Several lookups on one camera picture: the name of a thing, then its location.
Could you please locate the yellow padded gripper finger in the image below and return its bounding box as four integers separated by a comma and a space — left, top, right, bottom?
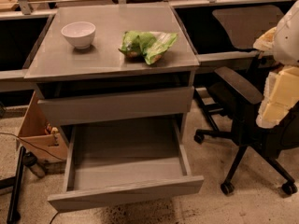
253, 27, 277, 51
256, 66, 299, 129

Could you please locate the grey drawer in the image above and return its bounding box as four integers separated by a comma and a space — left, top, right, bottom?
38, 87, 193, 126
48, 117, 204, 213

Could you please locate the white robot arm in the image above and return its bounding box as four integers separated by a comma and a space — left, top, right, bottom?
253, 1, 299, 129

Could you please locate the grey top drawer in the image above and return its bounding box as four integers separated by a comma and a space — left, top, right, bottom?
38, 87, 193, 126

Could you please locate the grey drawer cabinet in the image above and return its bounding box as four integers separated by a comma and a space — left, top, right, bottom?
25, 3, 198, 141

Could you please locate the black office chair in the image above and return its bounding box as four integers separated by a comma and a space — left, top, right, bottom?
193, 5, 299, 196

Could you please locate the green chip bag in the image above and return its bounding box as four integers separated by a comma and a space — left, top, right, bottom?
119, 31, 178, 65

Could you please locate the white ceramic bowl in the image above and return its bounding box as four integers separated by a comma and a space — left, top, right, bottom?
61, 21, 96, 49

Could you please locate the brown cardboard box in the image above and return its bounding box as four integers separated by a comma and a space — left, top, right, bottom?
18, 93, 67, 163

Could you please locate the dark bottle on floor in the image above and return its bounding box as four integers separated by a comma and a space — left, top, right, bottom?
22, 152, 46, 178

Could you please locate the black stand leg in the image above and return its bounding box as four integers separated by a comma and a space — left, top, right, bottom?
0, 147, 26, 224

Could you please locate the black floor cable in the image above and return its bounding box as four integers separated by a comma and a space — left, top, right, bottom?
0, 132, 67, 162

